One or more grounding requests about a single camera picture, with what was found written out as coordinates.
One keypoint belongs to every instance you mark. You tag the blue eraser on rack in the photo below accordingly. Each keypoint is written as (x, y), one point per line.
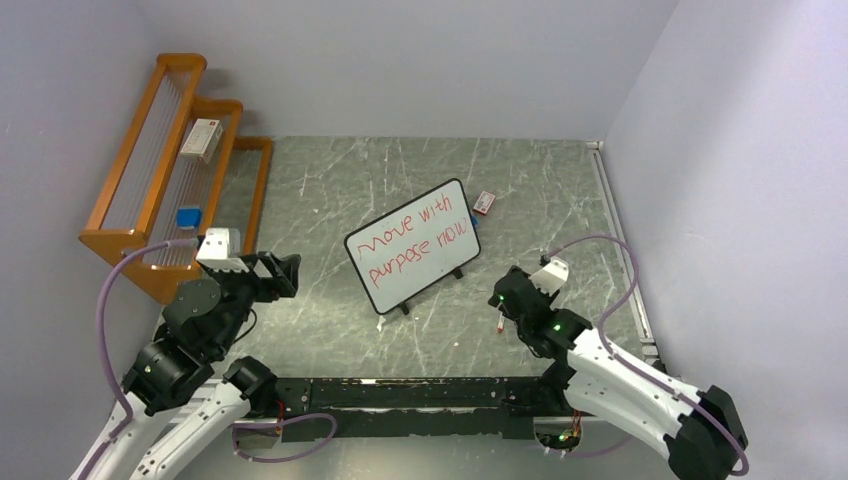
(188, 218)

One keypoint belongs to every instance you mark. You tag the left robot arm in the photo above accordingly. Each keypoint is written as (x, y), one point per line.
(200, 326)

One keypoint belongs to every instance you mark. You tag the orange wooden tiered rack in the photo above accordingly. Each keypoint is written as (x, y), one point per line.
(148, 181)

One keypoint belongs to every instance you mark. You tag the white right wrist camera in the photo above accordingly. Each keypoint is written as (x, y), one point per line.
(551, 277)

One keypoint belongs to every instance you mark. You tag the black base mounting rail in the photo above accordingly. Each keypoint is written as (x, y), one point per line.
(511, 408)

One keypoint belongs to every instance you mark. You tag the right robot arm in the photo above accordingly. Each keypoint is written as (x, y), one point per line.
(697, 431)

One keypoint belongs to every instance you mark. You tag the aluminium frame rail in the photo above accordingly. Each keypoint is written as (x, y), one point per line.
(696, 431)

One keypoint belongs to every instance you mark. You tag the white red box on rack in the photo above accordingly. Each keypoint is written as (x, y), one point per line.
(202, 140)

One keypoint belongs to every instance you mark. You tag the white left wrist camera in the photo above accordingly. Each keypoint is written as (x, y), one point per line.
(220, 251)

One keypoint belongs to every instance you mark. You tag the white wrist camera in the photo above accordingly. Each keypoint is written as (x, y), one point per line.
(220, 251)
(551, 277)

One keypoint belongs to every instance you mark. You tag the small red white box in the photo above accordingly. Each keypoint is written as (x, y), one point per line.
(484, 203)

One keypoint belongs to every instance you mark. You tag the black framed whiteboard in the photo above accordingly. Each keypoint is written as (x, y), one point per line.
(413, 246)

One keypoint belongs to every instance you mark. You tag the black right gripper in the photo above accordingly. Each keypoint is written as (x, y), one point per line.
(495, 300)

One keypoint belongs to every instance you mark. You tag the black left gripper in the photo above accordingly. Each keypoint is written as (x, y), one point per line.
(284, 269)

